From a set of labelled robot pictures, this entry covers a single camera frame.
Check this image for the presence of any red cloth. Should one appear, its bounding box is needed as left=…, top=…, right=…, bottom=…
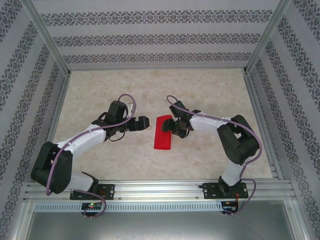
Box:
left=152, top=114, right=173, bottom=151

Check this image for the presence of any grey sheet metal shelf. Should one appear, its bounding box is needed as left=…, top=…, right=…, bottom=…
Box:
left=18, top=199, right=308, bottom=240

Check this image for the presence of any small circuit board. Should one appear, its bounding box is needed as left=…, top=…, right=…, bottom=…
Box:
left=81, top=202, right=103, bottom=210
left=221, top=201, right=238, bottom=211

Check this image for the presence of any grooved aluminium mounting rail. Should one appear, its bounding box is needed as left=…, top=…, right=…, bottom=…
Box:
left=23, top=178, right=298, bottom=202

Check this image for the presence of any aluminium side rail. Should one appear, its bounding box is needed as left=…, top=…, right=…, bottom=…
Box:
left=34, top=73, right=72, bottom=183
left=243, top=72, right=285, bottom=180

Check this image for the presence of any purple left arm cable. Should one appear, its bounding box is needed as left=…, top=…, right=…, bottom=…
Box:
left=45, top=93, right=137, bottom=221

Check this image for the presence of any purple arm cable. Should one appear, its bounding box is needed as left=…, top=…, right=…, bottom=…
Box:
left=45, top=93, right=137, bottom=221
left=166, top=94, right=263, bottom=218

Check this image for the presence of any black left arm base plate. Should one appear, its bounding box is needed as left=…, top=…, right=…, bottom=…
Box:
left=69, top=183, right=116, bottom=201

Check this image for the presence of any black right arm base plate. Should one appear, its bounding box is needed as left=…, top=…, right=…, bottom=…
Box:
left=202, top=182, right=249, bottom=200

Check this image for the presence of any slotted grey cable duct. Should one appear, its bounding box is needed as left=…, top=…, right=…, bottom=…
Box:
left=33, top=201, right=241, bottom=212

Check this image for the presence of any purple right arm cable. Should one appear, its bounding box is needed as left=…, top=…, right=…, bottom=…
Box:
left=166, top=94, right=263, bottom=218

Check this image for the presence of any aluminium frame post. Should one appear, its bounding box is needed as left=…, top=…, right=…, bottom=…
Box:
left=243, top=0, right=292, bottom=75
left=21, top=0, right=72, bottom=76

